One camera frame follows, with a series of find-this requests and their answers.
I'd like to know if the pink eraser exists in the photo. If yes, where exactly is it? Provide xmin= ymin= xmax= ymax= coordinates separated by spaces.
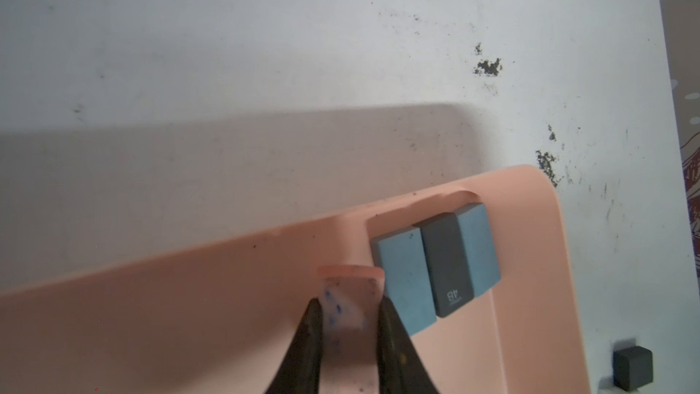
xmin=318 ymin=264 xmax=385 ymax=393

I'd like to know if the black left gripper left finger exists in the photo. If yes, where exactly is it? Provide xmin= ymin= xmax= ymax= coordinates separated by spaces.
xmin=265 ymin=298 xmax=324 ymax=394

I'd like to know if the pink plastic storage tray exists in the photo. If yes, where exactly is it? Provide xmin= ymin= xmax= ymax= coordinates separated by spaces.
xmin=1 ymin=165 xmax=591 ymax=393

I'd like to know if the black eraser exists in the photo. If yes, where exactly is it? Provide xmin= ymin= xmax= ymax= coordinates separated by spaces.
xmin=415 ymin=213 xmax=475 ymax=318
xmin=612 ymin=346 xmax=654 ymax=392

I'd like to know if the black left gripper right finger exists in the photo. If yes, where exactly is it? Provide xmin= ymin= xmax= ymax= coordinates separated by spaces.
xmin=377 ymin=295 xmax=438 ymax=394

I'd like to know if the teal eraser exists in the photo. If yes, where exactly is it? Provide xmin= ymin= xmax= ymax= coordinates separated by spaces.
xmin=371 ymin=227 xmax=437 ymax=336
xmin=455 ymin=202 xmax=501 ymax=297

